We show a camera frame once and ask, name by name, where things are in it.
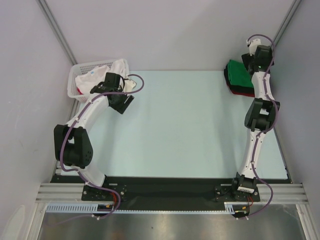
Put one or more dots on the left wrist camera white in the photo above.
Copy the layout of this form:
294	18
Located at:
129	85

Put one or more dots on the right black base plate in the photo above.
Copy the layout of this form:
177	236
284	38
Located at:
242	189

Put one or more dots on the green t shirt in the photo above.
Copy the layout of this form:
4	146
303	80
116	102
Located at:
238	75

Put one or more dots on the slotted cable duct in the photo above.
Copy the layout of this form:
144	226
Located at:
86	208
238	209

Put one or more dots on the left slotted cable duct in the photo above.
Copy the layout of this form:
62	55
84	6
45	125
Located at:
86	208

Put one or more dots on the black front mat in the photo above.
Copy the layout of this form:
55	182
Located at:
164	204

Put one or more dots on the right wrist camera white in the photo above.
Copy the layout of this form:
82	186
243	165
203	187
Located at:
252	45

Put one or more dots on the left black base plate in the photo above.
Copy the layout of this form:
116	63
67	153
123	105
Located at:
94	194

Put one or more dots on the folded black t shirt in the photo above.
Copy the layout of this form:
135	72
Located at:
235	88

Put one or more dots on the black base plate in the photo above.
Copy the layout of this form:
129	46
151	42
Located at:
242	189
94	194

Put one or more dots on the white t shirt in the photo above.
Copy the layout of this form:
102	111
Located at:
92	77

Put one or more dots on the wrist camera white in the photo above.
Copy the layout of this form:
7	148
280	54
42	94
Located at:
129	85
252	45

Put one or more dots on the left aluminium corner post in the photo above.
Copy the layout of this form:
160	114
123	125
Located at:
53	24

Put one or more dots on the folded red t shirt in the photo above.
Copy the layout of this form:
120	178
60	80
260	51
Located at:
243	94

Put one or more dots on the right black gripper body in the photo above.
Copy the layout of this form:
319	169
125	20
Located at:
247	58

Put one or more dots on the white plastic laundry basket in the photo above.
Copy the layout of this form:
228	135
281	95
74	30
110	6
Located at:
77	70

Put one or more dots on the aluminium front rail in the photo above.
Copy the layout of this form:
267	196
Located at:
72	192

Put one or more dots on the right slotted cable duct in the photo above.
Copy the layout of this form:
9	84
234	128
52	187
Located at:
238	209

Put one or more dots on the right aluminium corner post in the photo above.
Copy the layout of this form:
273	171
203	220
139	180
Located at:
277	18

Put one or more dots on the aluminium corner post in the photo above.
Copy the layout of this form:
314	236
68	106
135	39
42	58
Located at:
277	18
53	24

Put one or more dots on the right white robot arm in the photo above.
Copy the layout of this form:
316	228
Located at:
262	113

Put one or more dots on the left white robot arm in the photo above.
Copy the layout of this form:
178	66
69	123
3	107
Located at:
72	145

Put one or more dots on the red t shirt in basket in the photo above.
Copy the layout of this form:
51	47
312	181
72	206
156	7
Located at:
79	91

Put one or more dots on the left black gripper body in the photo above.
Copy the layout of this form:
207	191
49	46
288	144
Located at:
119	105

